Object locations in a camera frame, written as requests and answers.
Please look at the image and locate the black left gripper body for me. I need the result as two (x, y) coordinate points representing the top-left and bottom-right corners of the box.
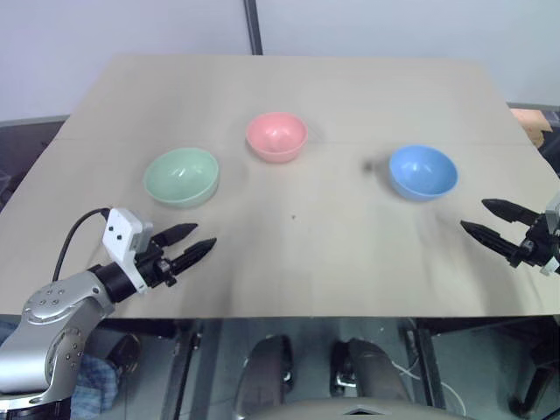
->
(136, 238), (178, 291)

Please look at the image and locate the green bowl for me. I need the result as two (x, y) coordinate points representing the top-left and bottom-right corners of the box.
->
(143, 147), (221, 209)

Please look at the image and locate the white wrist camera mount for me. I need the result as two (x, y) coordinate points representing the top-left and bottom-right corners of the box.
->
(101, 207), (154, 294)
(539, 190), (560, 277)

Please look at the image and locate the black table frame leg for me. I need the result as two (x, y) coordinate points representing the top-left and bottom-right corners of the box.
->
(159, 319), (203, 420)
(414, 318), (447, 410)

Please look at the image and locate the blue checkered cloth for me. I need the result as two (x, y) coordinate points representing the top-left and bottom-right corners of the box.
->
(70, 353), (120, 420)

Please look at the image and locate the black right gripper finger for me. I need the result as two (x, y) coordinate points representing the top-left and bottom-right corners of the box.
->
(481, 198), (543, 226)
(459, 220), (524, 259)

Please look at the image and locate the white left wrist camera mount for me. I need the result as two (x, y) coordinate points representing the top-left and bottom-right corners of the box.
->
(101, 207), (154, 294)

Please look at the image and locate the black shoe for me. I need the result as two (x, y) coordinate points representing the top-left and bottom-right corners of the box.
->
(106, 332), (143, 369)

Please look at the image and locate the dark vertical wall post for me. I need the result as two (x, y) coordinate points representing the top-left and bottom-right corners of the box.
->
(243, 0), (264, 56)

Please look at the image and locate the pink red bowl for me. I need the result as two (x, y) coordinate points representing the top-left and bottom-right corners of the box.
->
(245, 112), (309, 164)

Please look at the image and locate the white floor cable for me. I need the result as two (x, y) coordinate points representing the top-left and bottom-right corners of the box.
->
(393, 358), (467, 415)

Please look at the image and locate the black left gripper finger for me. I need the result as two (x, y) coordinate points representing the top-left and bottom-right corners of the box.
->
(168, 237), (218, 277)
(150, 222), (200, 249)

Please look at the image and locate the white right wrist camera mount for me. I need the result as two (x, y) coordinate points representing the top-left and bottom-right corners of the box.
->
(539, 190), (560, 277)

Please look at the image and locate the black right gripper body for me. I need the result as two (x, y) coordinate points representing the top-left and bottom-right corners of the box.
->
(507, 214), (560, 269)

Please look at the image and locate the dark rounded robot leg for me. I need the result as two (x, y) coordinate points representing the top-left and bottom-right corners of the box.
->
(330, 337), (417, 406)

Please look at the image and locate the cardboard box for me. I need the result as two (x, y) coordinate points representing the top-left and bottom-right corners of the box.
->
(509, 108), (560, 148)

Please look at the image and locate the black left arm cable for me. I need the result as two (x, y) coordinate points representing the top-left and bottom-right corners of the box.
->
(52, 207), (112, 283)

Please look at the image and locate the blue bowl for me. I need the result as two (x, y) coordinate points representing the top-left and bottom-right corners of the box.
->
(388, 144), (459, 203)

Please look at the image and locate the grey robot torso top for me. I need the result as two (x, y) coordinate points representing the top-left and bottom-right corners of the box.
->
(251, 395), (476, 420)

